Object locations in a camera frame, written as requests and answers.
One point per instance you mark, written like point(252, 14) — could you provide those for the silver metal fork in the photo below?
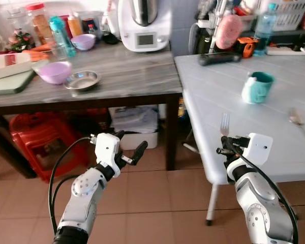
point(224, 124)

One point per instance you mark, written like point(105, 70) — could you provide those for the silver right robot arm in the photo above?
point(259, 208)

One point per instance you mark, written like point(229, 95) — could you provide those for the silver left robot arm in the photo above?
point(84, 195)

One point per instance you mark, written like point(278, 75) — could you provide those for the white plastic storage bin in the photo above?
point(137, 127)

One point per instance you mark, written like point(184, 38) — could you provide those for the white folding table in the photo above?
point(234, 107)

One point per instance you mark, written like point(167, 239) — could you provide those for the teal and white mug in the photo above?
point(258, 87)

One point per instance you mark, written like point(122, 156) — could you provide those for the dark wooden marble-top table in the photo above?
point(127, 76)

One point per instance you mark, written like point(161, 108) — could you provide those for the silver metal spoon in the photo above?
point(296, 119)

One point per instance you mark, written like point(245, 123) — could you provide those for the shallow steel dish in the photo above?
point(82, 80)

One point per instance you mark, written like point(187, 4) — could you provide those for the red plastic stool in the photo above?
point(40, 137)

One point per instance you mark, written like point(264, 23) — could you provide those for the long black remote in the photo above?
point(219, 58)

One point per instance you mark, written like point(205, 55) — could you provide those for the large purple plastic bowl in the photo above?
point(55, 72)

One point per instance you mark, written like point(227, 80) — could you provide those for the orange and black tool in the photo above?
point(248, 47)

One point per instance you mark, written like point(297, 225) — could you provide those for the small purple bowl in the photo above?
point(83, 41)

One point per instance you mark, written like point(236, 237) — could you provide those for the white power strip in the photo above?
point(287, 50)

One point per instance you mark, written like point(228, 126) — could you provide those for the white kitchen cooking machine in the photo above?
point(145, 30)

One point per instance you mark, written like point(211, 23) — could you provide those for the clear blue water bottle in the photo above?
point(265, 30)

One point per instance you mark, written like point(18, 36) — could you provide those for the teal drinking bottle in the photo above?
point(61, 35)

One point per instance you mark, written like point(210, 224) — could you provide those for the orange carrots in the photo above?
point(38, 51)

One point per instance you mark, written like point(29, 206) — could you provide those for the orange sauce bottle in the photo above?
point(75, 25)

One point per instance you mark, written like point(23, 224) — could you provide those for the green cutting board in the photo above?
point(10, 85)

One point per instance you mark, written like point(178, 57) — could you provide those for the white rectangular box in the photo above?
point(7, 65)

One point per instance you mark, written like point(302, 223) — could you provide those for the white plastic basket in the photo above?
point(291, 15)

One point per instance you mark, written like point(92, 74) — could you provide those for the red-lidded food jar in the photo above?
point(39, 23)

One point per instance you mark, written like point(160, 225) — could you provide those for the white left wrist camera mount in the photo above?
point(107, 147)

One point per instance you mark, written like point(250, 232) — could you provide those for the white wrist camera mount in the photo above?
point(257, 147)
point(107, 147)

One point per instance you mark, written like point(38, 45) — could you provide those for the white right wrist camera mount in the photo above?
point(257, 147)

